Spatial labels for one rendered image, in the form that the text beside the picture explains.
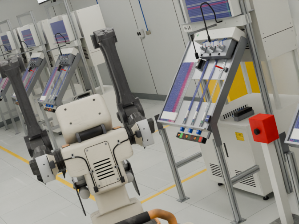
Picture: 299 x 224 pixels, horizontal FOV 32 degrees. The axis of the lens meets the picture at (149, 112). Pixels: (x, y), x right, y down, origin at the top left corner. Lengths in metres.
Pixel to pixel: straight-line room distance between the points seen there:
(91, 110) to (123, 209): 0.44
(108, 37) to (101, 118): 0.39
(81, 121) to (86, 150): 0.12
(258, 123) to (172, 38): 4.25
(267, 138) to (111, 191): 1.40
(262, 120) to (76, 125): 1.50
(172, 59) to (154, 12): 0.73
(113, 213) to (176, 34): 5.28
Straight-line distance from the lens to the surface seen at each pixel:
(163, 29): 7.59
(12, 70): 2.32
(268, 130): 3.35
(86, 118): 2.16
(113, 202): 2.24
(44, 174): 2.20
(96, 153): 2.13
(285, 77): 5.88
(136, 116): 2.28
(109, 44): 2.35
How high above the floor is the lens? 1.75
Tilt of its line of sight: 13 degrees down
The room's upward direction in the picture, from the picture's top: 17 degrees counter-clockwise
